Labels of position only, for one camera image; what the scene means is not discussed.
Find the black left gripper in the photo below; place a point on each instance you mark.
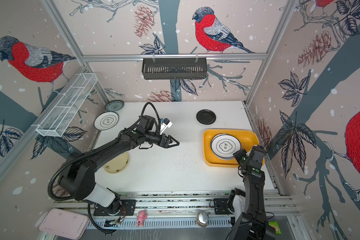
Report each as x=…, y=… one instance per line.
x=165, y=144

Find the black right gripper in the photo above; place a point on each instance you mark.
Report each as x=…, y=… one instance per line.
x=240, y=153

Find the white plate brown cloud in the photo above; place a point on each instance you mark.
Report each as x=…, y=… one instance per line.
x=224, y=146

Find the white plate dark rim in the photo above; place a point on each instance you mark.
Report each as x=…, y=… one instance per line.
x=106, y=121

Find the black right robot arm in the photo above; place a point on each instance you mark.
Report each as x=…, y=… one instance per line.
x=251, y=222

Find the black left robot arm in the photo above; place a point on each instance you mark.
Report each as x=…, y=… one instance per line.
x=75, y=180

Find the yellow plastic bin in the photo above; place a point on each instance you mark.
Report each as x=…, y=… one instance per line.
x=248, y=139

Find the small black plate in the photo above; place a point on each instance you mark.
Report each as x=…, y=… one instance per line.
x=206, y=117

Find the cream yellow plate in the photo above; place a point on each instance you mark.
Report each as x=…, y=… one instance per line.
x=117, y=164

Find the small teal plate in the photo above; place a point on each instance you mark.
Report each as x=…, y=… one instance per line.
x=114, y=105

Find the silver round object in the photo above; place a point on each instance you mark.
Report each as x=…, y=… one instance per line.
x=202, y=219

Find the green snack packet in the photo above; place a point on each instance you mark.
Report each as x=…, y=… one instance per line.
x=276, y=226

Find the pink toy figure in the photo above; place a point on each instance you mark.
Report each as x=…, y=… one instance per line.
x=142, y=216

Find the pink tray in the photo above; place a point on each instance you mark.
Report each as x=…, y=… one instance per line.
x=65, y=224

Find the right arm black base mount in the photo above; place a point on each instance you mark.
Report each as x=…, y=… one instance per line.
x=220, y=206

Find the aluminium rail base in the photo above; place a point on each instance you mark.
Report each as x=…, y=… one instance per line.
x=178, y=211

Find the black hanging wire basket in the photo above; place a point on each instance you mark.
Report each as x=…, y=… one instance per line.
x=175, y=69

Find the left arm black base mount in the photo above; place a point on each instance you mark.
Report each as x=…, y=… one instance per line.
x=129, y=207

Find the white mesh wall shelf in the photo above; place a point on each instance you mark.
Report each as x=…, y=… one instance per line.
x=69, y=102

